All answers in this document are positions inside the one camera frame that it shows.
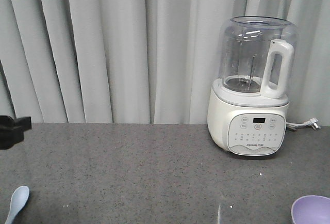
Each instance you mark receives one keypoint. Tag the grey pleated curtain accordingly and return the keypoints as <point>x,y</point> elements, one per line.
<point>142,61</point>

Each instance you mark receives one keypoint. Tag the purple plastic bowl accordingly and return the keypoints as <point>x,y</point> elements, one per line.
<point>310,209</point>

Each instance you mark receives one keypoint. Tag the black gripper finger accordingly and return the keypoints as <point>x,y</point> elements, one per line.
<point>12,130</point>

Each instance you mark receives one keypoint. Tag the light blue plastic spoon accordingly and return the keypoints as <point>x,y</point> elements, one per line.
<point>18,200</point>

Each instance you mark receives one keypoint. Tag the white blender with clear jar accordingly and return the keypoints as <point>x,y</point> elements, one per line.
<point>249,100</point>

